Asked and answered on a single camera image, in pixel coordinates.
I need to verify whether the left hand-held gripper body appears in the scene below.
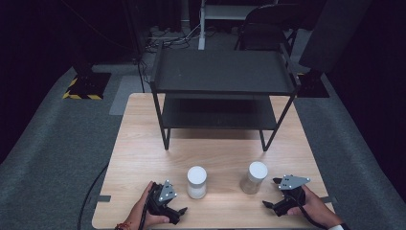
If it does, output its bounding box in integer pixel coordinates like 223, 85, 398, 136
147, 179, 178, 219

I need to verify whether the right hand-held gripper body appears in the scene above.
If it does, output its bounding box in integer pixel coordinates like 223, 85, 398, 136
275, 174, 311, 218

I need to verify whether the jar with beige powder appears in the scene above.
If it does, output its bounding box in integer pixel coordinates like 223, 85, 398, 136
239, 161, 269, 195

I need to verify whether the jar with white powder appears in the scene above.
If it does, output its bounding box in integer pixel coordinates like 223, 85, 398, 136
186, 165, 208, 199

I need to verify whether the black two-tier metal shelf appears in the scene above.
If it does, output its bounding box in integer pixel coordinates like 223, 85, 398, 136
149, 41, 302, 152

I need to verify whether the person's left hand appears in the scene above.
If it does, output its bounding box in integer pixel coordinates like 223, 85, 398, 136
126, 181, 170, 230

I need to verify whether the person's right hand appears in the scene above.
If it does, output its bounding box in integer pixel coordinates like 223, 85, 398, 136
286, 185, 344, 229

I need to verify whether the black yellow striped stand base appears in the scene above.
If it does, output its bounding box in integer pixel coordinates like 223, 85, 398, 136
62, 72, 112, 101

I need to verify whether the black chair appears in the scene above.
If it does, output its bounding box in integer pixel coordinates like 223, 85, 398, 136
234, 3, 302, 56

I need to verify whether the dark upright panel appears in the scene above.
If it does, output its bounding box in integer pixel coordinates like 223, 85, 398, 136
298, 0, 373, 74

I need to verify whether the left hand-held gripper cable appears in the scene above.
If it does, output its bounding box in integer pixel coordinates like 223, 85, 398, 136
138, 191, 151, 230

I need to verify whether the hand-held gripper cable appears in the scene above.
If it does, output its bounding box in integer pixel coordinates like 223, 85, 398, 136
296, 199, 328, 230
138, 191, 151, 230

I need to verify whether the right hand-held gripper cable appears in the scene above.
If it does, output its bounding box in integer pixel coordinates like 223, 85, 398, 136
296, 199, 328, 230

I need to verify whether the black cable on floor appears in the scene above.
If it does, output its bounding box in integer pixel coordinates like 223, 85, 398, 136
77, 163, 110, 230

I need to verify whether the bundle of floor cables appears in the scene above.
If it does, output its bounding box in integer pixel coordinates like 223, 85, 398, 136
144, 24, 205, 54

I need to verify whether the white desk frame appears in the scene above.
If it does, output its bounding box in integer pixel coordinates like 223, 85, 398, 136
197, 0, 260, 51

